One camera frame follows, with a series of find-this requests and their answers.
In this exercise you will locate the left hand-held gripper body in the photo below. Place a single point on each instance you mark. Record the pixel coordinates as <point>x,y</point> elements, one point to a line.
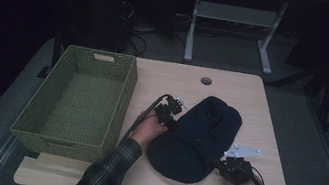
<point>166,111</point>

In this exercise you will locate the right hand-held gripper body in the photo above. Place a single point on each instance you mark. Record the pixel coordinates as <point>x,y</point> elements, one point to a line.
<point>235,170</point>

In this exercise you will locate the dark blue cloth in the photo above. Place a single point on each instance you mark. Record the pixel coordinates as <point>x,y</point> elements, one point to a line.
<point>194,141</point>

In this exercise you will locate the green woven basket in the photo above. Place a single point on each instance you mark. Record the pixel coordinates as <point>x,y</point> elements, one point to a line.
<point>82,105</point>

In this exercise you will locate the person's left hand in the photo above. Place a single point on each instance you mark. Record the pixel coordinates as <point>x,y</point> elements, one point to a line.
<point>147,130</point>

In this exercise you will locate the grey metal stand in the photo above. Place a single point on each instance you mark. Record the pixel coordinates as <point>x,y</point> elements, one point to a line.
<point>236,15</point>

